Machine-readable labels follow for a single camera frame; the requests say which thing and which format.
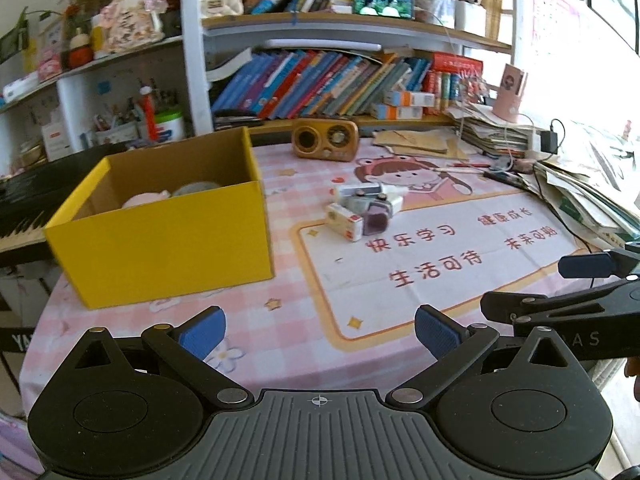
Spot grey toy car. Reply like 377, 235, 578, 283
344, 193, 393, 235

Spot white staples box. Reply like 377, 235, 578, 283
324, 203, 363, 243

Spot stack of papers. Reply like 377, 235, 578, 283
444, 103, 639, 248

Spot yellow cardboard box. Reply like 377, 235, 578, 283
44, 128, 274, 309

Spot pink cartoon table mat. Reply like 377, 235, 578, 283
20, 142, 599, 408

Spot white charger plug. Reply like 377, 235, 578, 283
386, 194, 404, 218

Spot pink plush toy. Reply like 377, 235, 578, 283
122, 191, 171, 209

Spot yellow tape roll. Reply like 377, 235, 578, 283
172, 181, 220, 197

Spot white glue bottle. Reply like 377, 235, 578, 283
332, 182, 409, 200

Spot brown envelopes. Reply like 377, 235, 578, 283
373, 128, 469, 160

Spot black electronic keyboard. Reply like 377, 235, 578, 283
0, 142, 126, 268

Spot green lid white jar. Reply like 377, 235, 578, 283
154, 108, 186, 143

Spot white pen holder cup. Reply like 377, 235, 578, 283
94, 122, 139, 145

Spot orange white medicine box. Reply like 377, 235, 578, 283
384, 90, 435, 107

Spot brown retro radio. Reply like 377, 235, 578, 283
291, 118, 360, 162

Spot red tassel pendant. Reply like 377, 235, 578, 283
140, 84, 158, 142

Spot white cubby shelf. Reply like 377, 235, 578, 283
0, 34, 188, 172

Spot red round doll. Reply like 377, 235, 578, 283
68, 27, 93, 70

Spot wooden bookshelf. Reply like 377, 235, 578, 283
181, 0, 513, 136

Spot smartphone on shelf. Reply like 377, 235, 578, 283
352, 0, 414, 20

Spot lucky cat ornament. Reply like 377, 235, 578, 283
100, 0, 168, 53

